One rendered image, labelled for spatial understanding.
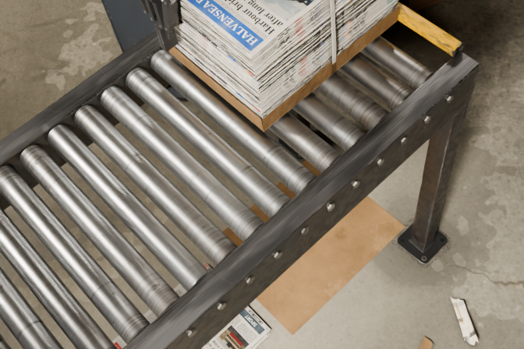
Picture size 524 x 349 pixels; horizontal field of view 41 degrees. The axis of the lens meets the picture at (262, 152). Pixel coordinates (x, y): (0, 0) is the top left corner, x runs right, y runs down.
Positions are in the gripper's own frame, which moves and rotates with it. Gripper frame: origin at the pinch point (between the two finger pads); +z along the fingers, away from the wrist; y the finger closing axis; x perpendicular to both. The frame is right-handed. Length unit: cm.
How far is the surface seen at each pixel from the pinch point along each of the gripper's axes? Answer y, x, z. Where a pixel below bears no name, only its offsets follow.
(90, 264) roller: -20.2, 36.8, 13.4
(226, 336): -20, 20, 92
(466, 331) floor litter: -64, -28, 93
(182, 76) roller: -0.3, -0.3, 13.0
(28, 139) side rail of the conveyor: 9.9, 30.3, 13.0
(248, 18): -16.4, -7.3, -10.1
